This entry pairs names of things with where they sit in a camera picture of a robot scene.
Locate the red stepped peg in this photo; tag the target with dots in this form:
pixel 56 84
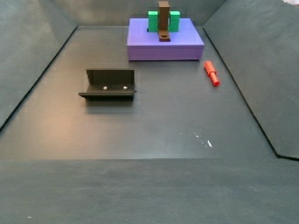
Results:
pixel 211 72

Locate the purple base block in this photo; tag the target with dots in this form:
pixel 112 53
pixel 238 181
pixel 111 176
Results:
pixel 145 47

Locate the green block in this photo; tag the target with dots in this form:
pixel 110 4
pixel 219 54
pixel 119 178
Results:
pixel 174 21

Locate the brown L-shaped holder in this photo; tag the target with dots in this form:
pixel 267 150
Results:
pixel 163 14

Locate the black angle bracket fixture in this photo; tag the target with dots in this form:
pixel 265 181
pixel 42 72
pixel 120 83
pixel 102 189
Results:
pixel 110 83

